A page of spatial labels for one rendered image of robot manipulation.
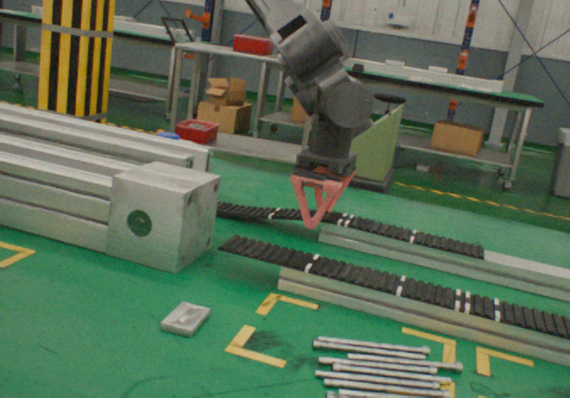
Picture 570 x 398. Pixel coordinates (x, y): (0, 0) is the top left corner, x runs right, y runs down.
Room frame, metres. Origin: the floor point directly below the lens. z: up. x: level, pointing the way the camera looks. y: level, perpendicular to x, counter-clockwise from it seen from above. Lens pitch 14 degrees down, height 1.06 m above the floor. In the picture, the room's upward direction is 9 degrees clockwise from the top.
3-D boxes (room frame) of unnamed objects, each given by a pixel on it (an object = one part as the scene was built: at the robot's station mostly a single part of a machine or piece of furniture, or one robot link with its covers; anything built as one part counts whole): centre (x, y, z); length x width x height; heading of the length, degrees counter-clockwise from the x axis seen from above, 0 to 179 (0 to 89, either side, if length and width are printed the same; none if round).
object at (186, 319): (0.53, 0.07, 0.78); 0.05 x 0.03 x 0.01; 168
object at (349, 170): (0.86, -0.06, 0.85); 0.07 x 0.07 x 0.09; 75
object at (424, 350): (0.53, -0.11, 0.78); 0.11 x 0.01 x 0.01; 93
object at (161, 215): (0.70, 0.13, 0.83); 0.12 x 0.09 x 0.10; 165
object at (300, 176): (0.81, -0.05, 0.85); 0.07 x 0.07 x 0.09; 75
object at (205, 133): (4.07, 0.37, 0.50); 1.03 x 0.55 x 1.01; 88
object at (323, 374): (0.47, -0.10, 0.78); 0.11 x 0.01 x 0.01; 93
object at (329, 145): (0.84, -0.05, 0.92); 0.10 x 0.07 x 0.07; 165
